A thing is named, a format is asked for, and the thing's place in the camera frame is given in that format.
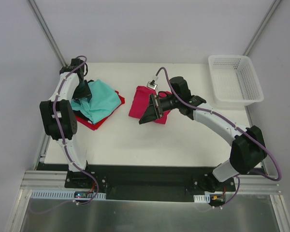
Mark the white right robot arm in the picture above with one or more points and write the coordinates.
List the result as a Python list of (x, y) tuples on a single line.
[(245, 142)]

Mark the white plastic basket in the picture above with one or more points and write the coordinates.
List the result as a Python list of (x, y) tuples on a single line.
[(234, 81)]

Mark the crimson pink t shirt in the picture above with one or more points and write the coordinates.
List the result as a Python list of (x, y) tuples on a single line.
[(141, 100)]

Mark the teal t shirt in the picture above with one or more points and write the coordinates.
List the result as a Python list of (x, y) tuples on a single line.
[(102, 104)]

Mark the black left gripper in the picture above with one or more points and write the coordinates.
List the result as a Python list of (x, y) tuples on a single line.
[(81, 92)]

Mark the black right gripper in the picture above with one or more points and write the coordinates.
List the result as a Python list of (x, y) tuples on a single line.
[(156, 106)]

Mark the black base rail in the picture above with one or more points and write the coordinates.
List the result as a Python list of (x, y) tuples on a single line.
[(149, 183)]

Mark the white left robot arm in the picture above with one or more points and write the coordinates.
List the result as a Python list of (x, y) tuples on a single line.
[(60, 122)]

